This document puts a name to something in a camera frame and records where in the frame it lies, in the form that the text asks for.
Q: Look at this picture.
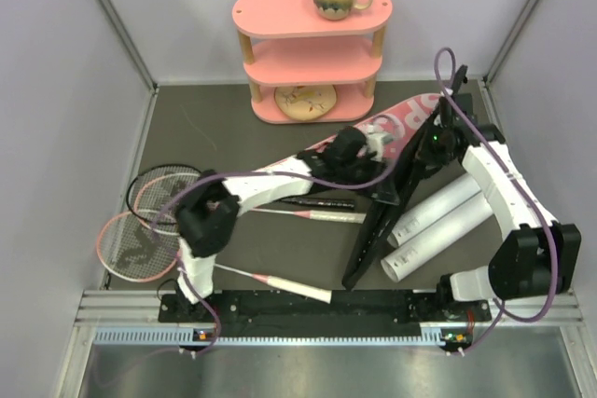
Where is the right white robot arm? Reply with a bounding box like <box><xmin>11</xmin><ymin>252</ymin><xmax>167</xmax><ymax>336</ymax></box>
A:
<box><xmin>417</xmin><ymin>113</ymin><xmax>581</xmax><ymax>323</ymax></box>

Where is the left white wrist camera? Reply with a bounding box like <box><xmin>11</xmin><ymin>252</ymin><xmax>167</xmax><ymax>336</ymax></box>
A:
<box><xmin>366</xmin><ymin>130</ymin><xmax>396</xmax><ymax>159</ymax></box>

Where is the white shuttlecock tube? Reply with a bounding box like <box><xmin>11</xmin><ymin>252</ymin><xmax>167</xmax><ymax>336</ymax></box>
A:
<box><xmin>388</xmin><ymin>174</ymin><xmax>480</xmax><ymax>248</ymax></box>
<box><xmin>381</xmin><ymin>193</ymin><xmax>493</xmax><ymax>282</ymax></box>

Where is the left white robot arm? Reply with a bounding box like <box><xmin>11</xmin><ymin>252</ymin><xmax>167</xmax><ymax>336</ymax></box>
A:
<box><xmin>174</xmin><ymin>125</ymin><xmax>396</xmax><ymax>321</ymax></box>

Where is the pink badminton racket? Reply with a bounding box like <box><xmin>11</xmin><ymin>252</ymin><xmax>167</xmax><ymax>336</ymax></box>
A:
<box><xmin>96</xmin><ymin>212</ymin><xmax>332</xmax><ymax>304</ymax></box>

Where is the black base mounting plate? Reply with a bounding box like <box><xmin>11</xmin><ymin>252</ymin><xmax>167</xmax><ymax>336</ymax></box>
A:
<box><xmin>158</xmin><ymin>289</ymin><xmax>463</xmax><ymax>337</ymax></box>

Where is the black Crossway racket bag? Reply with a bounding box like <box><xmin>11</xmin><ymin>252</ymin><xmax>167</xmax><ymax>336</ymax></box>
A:
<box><xmin>341</xmin><ymin>96</ymin><xmax>464</xmax><ymax>291</ymax></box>

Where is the pink three-tier shelf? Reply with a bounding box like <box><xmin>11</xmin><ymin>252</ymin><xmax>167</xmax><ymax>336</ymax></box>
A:
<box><xmin>231</xmin><ymin>0</ymin><xmax>393</xmax><ymax>105</ymax></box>

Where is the black badminton racket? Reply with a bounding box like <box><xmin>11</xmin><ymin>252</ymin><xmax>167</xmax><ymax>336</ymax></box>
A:
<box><xmin>126</xmin><ymin>164</ymin><xmax>363</xmax><ymax>229</ymax></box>

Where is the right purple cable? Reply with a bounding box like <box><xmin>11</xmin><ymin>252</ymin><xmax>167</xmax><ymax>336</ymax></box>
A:
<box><xmin>433</xmin><ymin>47</ymin><xmax>561</xmax><ymax>357</ymax></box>

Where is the pink racket bag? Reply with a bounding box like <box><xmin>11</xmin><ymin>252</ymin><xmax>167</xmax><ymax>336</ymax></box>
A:
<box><xmin>252</xmin><ymin>85</ymin><xmax>440</xmax><ymax>186</ymax></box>

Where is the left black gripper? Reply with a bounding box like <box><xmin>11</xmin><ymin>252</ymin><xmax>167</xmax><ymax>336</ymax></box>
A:
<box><xmin>335</xmin><ymin>153</ymin><xmax>396</xmax><ymax>204</ymax></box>

